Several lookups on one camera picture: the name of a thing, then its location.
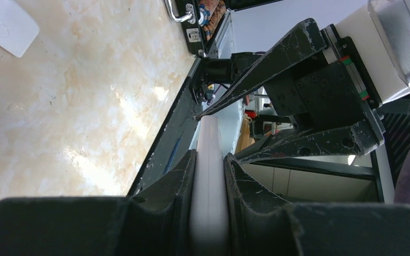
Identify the black poker chip case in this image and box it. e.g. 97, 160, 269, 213
164, 0, 273, 58

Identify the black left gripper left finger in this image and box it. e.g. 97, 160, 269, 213
0, 150, 196, 255

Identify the orange blue chip stack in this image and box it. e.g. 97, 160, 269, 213
199, 0, 227, 41

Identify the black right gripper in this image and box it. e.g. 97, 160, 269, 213
195, 18, 384, 163

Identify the white battery cover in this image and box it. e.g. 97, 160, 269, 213
0, 0, 40, 58

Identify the white remote control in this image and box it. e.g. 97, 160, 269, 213
189, 116, 230, 255

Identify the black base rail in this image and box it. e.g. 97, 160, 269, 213
127, 58, 203, 197

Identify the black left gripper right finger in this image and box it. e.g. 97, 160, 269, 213
224, 154, 410, 255

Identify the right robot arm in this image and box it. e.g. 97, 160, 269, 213
202, 18, 385, 163

